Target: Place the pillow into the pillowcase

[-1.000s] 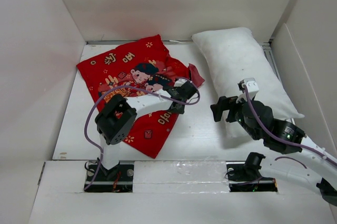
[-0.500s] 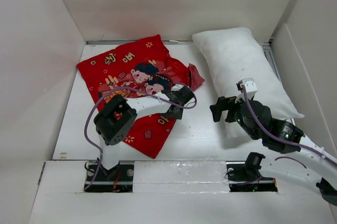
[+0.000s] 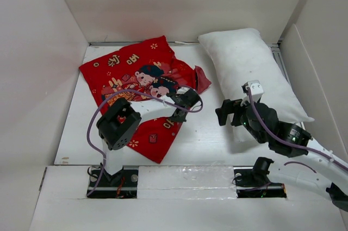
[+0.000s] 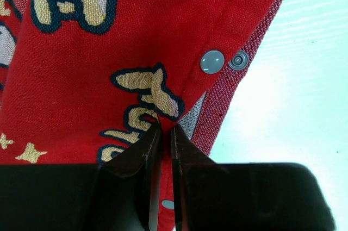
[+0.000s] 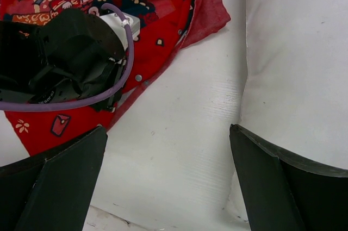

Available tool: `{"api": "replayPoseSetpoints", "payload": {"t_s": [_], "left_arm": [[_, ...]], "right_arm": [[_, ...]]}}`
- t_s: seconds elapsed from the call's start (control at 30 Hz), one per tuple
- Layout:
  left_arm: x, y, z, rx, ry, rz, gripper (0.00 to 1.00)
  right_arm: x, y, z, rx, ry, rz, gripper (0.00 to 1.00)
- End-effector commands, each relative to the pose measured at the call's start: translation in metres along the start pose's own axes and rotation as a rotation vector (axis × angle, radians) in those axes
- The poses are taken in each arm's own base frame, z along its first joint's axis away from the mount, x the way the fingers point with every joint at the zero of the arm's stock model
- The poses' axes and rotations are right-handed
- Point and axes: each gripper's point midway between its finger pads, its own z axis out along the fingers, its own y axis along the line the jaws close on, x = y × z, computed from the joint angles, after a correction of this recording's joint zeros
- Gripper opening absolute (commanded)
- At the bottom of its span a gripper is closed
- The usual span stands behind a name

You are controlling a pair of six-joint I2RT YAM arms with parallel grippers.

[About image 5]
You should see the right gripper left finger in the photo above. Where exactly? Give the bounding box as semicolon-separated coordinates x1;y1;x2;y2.
1;126;108;231

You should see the red cartoon print pillowcase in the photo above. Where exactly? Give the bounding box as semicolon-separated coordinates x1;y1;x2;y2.
1;0;231;165

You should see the white pillow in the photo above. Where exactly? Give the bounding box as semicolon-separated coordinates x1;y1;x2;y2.
240;0;347;168

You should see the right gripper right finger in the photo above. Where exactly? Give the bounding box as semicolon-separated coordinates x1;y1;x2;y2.
229;124;347;230

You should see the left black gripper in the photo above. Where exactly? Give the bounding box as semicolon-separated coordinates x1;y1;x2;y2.
1;8;128;111

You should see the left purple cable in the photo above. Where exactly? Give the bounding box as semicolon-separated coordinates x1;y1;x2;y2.
0;3;135;113

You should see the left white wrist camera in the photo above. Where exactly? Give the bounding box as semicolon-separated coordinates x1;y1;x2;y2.
100;13;141;50

